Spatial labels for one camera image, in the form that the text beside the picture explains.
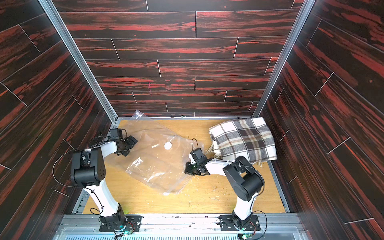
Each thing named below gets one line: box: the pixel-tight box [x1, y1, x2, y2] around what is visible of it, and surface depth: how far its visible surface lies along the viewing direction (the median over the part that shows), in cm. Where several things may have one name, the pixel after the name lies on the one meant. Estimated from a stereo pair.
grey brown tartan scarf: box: [205, 117, 277, 164], surface depth 90 cm
